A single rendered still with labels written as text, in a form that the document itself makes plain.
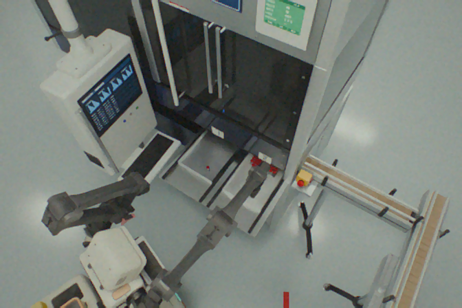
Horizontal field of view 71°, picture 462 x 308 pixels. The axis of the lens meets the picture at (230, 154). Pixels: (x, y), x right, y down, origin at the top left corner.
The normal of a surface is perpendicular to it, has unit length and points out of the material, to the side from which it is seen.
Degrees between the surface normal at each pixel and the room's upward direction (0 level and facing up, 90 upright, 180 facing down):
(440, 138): 0
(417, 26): 0
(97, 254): 48
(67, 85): 0
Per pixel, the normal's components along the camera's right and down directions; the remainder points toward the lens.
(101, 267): -0.58, 0.03
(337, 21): -0.55, 0.70
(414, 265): 0.00, -0.54
